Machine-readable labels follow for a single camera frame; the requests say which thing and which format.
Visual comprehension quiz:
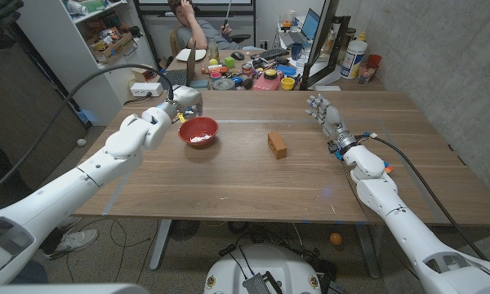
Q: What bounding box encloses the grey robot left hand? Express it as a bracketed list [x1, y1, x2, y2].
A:
[169, 84, 204, 120]

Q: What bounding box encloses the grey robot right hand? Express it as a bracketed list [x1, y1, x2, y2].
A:
[305, 94, 357, 154]

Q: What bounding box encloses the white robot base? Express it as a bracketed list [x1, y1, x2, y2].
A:
[203, 243, 323, 294]

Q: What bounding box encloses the red bowl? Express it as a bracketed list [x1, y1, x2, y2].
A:
[177, 116, 220, 147]

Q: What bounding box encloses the brown wooden block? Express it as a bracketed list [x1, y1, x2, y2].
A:
[267, 131, 288, 160]

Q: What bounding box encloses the black laptop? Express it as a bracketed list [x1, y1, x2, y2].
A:
[158, 40, 198, 87]

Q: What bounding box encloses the white power strip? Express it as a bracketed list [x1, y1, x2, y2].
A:
[129, 82, 164, 98]

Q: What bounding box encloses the white plate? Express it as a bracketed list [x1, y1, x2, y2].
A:
[175, 48, 207, 63]

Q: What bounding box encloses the small wooden box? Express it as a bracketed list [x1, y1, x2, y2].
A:
[131, 67, 158, 83]

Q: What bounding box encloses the printed drinking glass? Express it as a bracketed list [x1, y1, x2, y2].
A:
[357, 63, 376, 86]

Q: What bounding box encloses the white canister with blue label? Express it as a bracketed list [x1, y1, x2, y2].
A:
[340, 39, 368, 80]

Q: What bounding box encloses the seated person in grey shirt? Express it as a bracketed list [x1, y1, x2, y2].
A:
[167, 0, 240, 51]

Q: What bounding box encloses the pink box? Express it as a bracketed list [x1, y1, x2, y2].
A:
[252, 72, 285, 91]

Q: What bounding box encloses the black computer monitor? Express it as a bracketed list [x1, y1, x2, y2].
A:
[300, 0, 352, 91]

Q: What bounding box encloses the black keyboard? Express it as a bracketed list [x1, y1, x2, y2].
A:
[259, 47, 290, 60]

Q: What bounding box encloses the cardboard box of parts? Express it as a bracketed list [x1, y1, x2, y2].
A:
[90, 32, 135, 65]

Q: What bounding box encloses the silver laptop with blue screen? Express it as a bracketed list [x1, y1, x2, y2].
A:
[278, 7, 322, 48]

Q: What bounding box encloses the black fan under table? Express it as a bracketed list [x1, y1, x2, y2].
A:
[169, 219, 201, 242]

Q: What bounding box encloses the white shelf unit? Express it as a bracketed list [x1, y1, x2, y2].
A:
[14, 0, 164, 126]

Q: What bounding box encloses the grey table leg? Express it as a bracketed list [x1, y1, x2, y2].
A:
[354, 223, 381, 279]
[149, 219, 173, 271]

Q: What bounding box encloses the standing person with white sneakers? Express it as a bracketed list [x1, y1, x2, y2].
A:
[38, 215, 100, 261]

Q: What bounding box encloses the black glove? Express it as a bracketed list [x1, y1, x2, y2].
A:
[0, 0, 25, 50]

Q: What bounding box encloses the black power plug cable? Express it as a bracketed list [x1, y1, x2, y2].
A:
[124, 92, 153, 106]

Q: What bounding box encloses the whiteboard with black frame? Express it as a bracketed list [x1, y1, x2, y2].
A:
[133, 0, 257, 17]

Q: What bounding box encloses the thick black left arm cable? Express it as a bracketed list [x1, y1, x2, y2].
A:
[0, 63, 176, 201]

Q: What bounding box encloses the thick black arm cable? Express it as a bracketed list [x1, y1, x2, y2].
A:
[353, 132, 489, 262]
[0, 63, 176, 201]

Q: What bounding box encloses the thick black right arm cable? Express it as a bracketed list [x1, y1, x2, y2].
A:
[353, 132, 489, 262]

